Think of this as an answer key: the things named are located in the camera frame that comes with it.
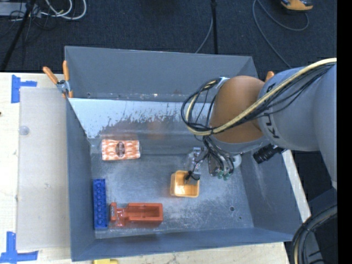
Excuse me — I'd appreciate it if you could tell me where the black cylinder on white bracket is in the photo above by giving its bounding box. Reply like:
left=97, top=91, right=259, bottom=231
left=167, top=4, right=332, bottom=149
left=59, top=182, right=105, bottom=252
left=229, top=143, right=284, bottom=168

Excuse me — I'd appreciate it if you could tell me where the orange patterned packet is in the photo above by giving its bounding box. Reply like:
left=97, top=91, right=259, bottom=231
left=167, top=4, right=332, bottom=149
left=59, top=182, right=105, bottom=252
left=101, top=139, right=142, bottom=162

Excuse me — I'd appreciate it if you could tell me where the pale wood flat board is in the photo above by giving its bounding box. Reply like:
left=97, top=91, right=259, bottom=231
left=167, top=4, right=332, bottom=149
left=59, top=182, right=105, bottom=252
left=15, top=86, right=73, bottom=252

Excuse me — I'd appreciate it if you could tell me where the blue toy brick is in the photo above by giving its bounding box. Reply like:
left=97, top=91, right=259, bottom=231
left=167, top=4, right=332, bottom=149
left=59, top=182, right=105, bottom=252
left=92, top=178, right=109, bottom=230

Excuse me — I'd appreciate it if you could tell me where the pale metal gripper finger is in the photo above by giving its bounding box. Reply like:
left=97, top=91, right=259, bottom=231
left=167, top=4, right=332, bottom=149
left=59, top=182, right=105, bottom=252
left=187, top=146, right=201, bottom=173
left=185, top=155, right=206, bottom=182

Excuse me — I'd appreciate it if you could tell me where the grey metal bin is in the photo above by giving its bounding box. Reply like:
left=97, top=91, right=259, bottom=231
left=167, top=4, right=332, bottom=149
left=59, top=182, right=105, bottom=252
left=63, top=45, right=304, bottom=262

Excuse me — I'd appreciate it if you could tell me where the yellow-orange square cup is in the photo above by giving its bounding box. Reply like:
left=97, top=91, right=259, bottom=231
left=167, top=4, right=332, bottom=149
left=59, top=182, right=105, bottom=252
left=169, top=169, right=201, bottom=199

